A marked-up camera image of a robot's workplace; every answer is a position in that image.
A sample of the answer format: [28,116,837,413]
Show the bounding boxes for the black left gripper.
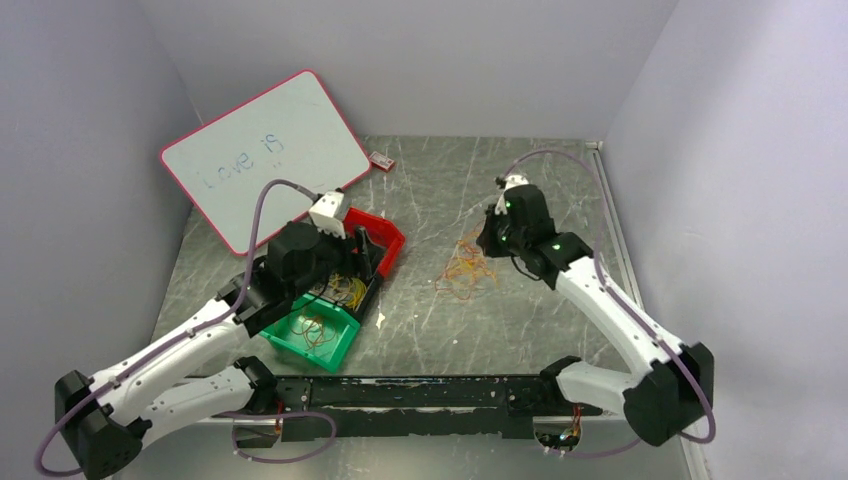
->
[289,219,388,300]

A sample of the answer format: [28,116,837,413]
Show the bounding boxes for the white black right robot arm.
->
[476,175,716,446]

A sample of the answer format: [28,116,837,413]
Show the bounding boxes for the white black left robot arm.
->
[54,222,385,479]

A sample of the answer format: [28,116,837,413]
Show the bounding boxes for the black plastic bin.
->
[308,273,384,323]

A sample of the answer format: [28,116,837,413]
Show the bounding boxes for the red plastic bin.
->
[343,207,406,280]

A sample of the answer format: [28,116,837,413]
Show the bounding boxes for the green plastic bin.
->
[260,294,360,373]

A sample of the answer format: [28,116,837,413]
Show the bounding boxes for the small red white box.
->
[368,151,396,173]

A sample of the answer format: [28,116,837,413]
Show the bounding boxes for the pink framed whiteboard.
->
[160,70,371,255]

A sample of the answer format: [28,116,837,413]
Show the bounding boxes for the yellow green cable coil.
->
[324,274,369,311]

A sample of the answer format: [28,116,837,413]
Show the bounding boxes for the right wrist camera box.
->
[495,174,529,193]

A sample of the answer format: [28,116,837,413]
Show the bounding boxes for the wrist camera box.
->
[495,174,529,193]
[308,191,350,239]

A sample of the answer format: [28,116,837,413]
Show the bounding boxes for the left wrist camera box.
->
[308,191,350,239]

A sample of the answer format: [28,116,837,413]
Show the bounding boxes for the aluminium table edge rail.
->
[585,141,644,309]

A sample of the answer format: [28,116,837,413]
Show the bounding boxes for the black base frame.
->
[236,374,602,441]

